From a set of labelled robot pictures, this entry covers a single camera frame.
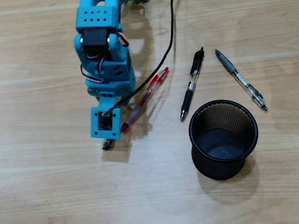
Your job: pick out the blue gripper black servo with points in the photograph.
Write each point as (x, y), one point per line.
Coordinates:
(107, 144)

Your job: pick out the red retractable pen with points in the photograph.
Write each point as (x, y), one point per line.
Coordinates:
(138, 110)

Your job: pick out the clear pen with black cap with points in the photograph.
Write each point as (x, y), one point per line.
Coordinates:
(107, 145)

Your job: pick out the black grip retractable pen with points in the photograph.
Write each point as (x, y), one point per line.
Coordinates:
(188, 99)

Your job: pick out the grey grip retractable pen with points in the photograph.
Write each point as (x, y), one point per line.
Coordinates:
(228, 65)

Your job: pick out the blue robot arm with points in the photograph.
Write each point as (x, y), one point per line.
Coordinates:
(95, 15)

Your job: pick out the black mesh pen holder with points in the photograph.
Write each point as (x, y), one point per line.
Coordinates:
(220, 168)

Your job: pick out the blue wrist camera module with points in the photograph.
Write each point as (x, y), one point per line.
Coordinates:
(97, 128)

